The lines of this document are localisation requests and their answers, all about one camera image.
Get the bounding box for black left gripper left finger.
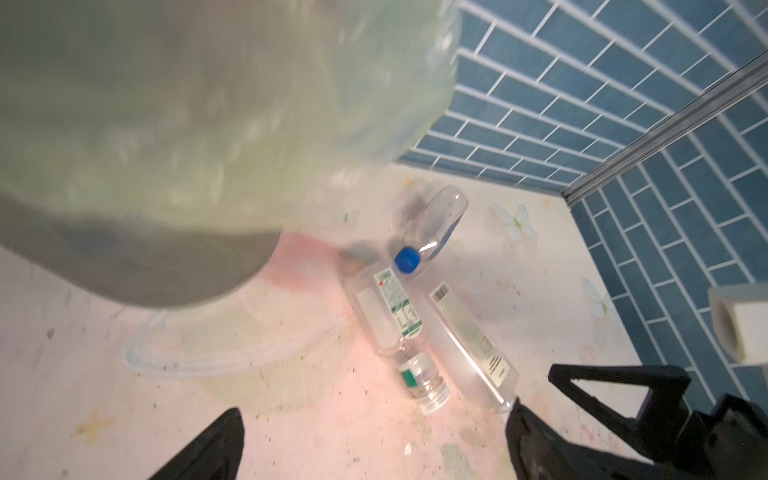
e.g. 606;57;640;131
150;407;245;480

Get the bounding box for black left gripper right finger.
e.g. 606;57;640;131
505;399;612;479

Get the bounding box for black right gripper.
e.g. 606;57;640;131
548;364;767;480

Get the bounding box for grey mesh waste bin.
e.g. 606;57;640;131
1;195;280;308

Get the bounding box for green plastic bin liner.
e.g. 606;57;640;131
1;1;461;231

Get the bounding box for clear bottle white barcode label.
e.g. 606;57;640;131
413;282;519;413

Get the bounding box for clear bottle green white label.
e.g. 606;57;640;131
340;258;450;415

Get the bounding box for clear bottle blue cap tilted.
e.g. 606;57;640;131
394;185;469;276

